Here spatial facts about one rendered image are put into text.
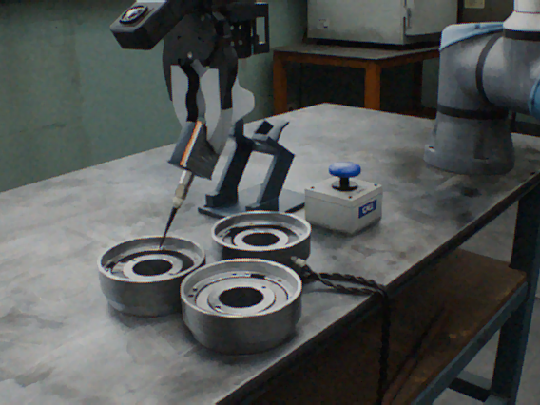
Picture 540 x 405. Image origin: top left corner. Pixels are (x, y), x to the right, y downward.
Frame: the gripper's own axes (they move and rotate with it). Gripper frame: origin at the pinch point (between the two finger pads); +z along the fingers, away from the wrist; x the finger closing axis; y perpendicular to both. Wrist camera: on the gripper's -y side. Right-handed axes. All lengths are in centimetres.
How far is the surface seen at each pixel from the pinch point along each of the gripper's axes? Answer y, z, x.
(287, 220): 7.0, 9.7, -5.7
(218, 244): -3.0, 9.4, -4.8
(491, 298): 55, 38, -14
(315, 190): 14.5, 8.7, -4.0
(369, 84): 180, 28, 90
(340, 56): 179, 17, 105
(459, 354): 37, 40, -16
